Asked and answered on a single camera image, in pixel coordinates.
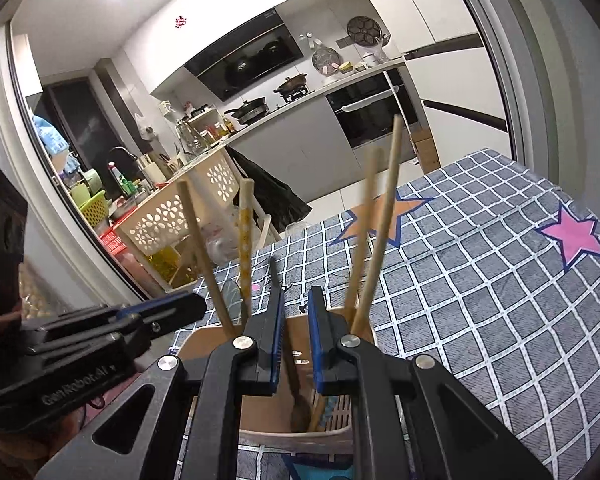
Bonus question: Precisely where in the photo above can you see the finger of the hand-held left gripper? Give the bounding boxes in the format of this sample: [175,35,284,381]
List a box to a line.
[34,305,205,353]
[44,291,207,331]

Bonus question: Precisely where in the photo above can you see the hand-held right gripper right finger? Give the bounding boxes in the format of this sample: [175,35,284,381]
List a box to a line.
[309,286,551,480]

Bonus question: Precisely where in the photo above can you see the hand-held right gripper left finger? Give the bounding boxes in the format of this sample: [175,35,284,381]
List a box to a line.
[34,287,287,480]

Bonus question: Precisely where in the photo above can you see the black-handled utensil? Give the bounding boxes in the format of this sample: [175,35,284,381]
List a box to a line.
[262,255,287,311]

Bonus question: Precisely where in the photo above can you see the beige perforated utensil holder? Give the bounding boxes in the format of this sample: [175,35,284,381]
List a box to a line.
[172,307,381,461]

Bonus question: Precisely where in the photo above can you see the yellow oil bottle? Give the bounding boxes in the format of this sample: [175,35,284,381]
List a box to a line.
[148,246,198,288]

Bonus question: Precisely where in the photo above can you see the red crate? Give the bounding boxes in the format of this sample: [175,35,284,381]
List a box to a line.
[98,225,130,257]

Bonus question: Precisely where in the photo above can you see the beige flower-cutout basket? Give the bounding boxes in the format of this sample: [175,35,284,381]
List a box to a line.
[116,149,241,257]

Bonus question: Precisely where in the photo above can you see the clear bag of nuts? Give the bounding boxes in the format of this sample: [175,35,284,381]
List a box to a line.
[18,262,73,318]

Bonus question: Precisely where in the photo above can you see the green plastic basket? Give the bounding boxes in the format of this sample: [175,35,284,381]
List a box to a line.
[72,167,109,223]

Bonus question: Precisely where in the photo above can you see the knife block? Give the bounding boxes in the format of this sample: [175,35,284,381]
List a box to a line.
[138,154,168,186]

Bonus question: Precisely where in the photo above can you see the dish soap bottle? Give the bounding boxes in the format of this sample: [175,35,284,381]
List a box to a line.
[107,161,130,196]

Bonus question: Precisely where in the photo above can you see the dark jacket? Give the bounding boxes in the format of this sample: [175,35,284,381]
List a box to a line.
[226,146,313,251]

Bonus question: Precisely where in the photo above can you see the black kitchen faucet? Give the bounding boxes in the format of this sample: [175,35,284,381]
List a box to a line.
[108,146,143,186]

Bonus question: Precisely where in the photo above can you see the white plastic bag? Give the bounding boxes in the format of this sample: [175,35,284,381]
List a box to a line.
[134,112,161,143]

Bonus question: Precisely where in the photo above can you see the white spice shelf rack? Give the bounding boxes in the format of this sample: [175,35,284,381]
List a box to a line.
[175,102,233,148]

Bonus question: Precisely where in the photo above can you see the grey kitchen counter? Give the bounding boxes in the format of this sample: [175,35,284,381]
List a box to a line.
[180,55,405,221]

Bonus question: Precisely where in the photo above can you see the black wok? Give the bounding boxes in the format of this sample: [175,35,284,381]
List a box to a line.
[224,96,271,125]

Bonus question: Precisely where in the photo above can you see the cardboard box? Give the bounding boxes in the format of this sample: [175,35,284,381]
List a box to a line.
[411,127,441,173]

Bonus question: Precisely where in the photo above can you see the black built-in oven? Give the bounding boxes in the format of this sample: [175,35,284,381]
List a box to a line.
[325,70,421,151]

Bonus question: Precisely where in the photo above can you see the black cooking pot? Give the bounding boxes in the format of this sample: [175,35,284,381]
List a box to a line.
[273,74,311,98]

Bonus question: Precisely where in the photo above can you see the black range hood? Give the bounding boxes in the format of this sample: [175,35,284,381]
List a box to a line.
[184,7,305,102]

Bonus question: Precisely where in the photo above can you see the round grey steamer plate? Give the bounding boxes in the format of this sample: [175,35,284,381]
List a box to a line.
[312,46,341,73]

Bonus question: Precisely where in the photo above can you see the white fridge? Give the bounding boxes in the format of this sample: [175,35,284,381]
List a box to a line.
[380,0,516,171]

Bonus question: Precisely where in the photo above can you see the white upper cabinets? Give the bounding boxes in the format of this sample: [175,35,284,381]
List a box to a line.
[122,0,341,96]

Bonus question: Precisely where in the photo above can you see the dark round wall rack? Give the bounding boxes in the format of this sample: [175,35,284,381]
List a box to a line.
[347,16,383,45]

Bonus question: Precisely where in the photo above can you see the grey sliding door frame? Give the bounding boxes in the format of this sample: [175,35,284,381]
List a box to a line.
[0,0,568,311]

